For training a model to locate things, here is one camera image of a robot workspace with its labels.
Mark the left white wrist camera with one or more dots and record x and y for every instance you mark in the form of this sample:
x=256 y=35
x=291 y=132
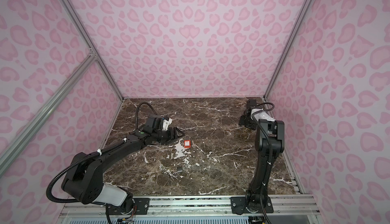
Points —
x=158 y=123

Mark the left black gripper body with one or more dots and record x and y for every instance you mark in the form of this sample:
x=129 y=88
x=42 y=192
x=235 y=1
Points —
x=166 y=136

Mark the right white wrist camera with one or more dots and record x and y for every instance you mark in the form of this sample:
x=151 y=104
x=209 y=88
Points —
x=251 y=103

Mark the red padlock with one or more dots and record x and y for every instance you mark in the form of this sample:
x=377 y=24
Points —
x=187 y=144

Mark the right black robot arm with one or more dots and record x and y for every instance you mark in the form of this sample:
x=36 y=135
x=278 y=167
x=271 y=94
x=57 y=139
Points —
x=276 y=129

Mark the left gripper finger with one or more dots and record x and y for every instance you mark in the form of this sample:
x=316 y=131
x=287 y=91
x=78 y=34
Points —
x=174 y=137
x=176 y=130

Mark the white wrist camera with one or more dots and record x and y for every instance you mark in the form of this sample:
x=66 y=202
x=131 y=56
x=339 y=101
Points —
x=158 y=123
x=251 y=103

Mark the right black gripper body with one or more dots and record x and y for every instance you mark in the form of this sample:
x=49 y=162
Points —
x=248 y=122

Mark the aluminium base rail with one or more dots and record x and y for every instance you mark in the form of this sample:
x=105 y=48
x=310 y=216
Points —
x=198 y=206

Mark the diagonal aluminium frame strut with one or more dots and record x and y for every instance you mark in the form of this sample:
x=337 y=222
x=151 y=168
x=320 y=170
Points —
x=20 y=142

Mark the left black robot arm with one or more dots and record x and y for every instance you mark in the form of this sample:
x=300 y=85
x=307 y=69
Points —
x=82 y=181

